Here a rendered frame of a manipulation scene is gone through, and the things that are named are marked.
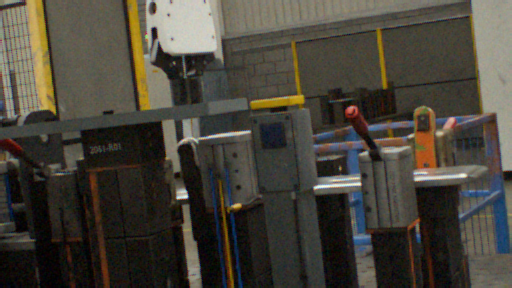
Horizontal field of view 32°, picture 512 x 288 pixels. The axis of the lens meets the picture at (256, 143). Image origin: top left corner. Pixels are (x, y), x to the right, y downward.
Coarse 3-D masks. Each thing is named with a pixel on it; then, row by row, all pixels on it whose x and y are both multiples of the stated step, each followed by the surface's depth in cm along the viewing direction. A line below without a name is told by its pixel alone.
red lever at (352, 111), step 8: (352, 112) 123; (352, 120) 123; (360, 120) 124; (360, 128) 125; (368, 136) 128; (368, 144) 131; (376, 144) 132; (368, 152) 132; (376, 152) 131; (376, 160) 133
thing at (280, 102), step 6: (294, 96) 124; (300, 96) 125; (252, 102) 124; (258, 102) 123; (264, 102) 123; (270, 102) 122; (276, 102) 122; (282, 102) 122; (288, 102) 121; (294, 102) 123; (300, 102) 125; (252, 108) 124; (258, 108) 123; (264, 108) 123; (270, 108) 125; (276, 108) 124; (282, 108) 124
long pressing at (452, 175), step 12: (432, 168) 159; (444, 168) 156; (456, 168) 154; (468, 168) 151; (480, 168) 152; (324, 180) 161; (336, 180) 160; (348, 180) 159; (360, 180) 153; (420, 180) 143; (432, 180) 142; (444, 180) 141; (456, 180) 141; (468, 180) 141; (180, 192) 171; (324, 192) 149; (336, 192) 149; (348, 192) 148; (180, 204) 160
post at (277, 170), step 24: (264, 120) 123; (288, 120) 121; (288, 144) 122; (312, 144) 127; (264, 168) 123; (288, 168) 122; (312, 168) 126; (264, 192) 124; (288, 192) 122; (312, 192) 127; (288, 216) 123; (312, 216) 126; (288, 240) 124; (312, 240) 125; (288, 264) 124; (312, 264) 124
